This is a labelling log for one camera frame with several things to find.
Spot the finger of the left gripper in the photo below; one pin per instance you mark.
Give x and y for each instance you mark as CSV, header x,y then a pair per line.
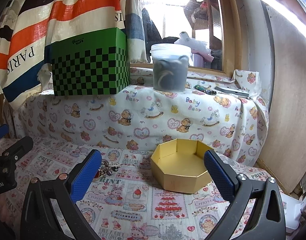
x,y
4,130

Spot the gold octagonal box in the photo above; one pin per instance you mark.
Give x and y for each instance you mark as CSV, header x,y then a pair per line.
x,y
178,165

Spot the baby bear print cloth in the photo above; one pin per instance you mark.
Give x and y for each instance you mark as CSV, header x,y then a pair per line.
x,y
141,118

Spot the wooden board panel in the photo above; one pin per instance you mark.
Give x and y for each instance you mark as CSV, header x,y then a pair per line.
x,y
284,152

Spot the translucent plastic tub with lid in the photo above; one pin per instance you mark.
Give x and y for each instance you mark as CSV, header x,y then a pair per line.
x,y
170,66

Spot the striped paris woven bag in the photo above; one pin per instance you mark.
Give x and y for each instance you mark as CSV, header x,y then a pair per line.
x,y
29,27

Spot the silver jewelry pile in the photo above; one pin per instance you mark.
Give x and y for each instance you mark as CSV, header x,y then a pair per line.
x,y
106,169

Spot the white paper box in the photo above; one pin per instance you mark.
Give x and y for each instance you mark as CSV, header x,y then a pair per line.
x,y
293,211

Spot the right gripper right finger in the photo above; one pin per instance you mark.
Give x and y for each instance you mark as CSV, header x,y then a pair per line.
x,y
267,219

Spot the green black checkered box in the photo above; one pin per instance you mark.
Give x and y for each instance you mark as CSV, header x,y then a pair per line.
x,y
94,63

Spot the pink white plastic bag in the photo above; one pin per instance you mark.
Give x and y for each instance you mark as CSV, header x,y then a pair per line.
x,y
197,47

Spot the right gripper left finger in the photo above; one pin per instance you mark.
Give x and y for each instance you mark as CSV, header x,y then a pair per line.
x,y
38,219

